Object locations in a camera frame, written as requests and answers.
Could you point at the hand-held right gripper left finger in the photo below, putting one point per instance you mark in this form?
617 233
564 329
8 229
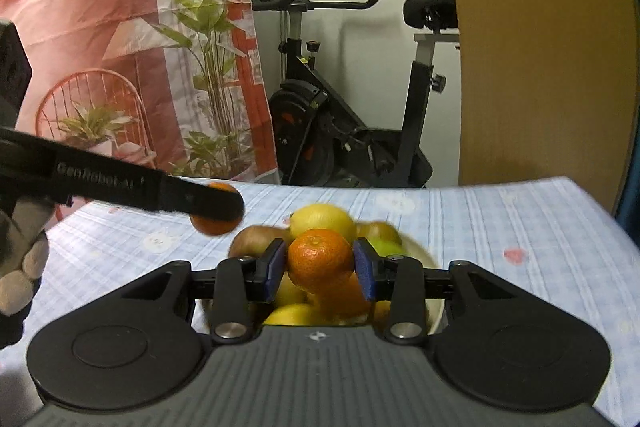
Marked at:
274 269

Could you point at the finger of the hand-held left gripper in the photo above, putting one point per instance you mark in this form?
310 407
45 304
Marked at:
210 204

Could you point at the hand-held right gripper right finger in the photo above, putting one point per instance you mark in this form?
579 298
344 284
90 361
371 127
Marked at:
365 272

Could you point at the green apple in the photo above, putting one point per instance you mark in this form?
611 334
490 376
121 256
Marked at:
392 249

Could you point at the large yellow lemon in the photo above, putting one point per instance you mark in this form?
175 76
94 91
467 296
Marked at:
322 219

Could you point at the beige plate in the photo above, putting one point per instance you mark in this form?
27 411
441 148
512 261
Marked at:
435 314

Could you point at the person's left hand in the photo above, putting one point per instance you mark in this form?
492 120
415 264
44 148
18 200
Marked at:
35 257

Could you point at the purple mangosteen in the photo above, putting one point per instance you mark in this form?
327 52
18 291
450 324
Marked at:
252 242

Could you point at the dark speckled orange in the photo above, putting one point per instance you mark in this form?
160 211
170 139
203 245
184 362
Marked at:
382 232

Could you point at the small yellow lemon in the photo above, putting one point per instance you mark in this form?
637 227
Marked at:
295 314

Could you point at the black exercise bike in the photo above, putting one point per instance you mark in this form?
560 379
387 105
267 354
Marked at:
350 147

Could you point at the plaid tablecloth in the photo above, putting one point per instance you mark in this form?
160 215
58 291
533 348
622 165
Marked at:
500 217

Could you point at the wooden board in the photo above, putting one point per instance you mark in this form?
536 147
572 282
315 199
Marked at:
540 57

